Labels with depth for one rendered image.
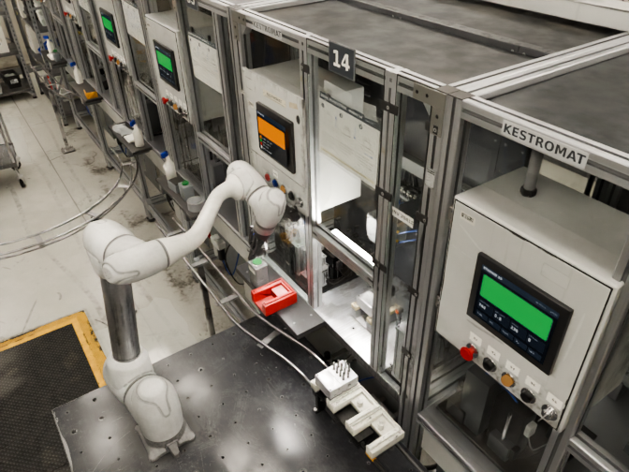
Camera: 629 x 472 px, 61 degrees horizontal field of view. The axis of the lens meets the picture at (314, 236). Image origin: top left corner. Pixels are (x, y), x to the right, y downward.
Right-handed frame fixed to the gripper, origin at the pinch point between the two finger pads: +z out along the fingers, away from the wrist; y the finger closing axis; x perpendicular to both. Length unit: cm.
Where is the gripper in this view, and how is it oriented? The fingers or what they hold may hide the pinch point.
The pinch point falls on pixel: (253, 254)
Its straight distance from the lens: 230.3
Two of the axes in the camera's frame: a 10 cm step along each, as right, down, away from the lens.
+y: -5.2, -7.8, 3.5
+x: -8.0, 3.0, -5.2
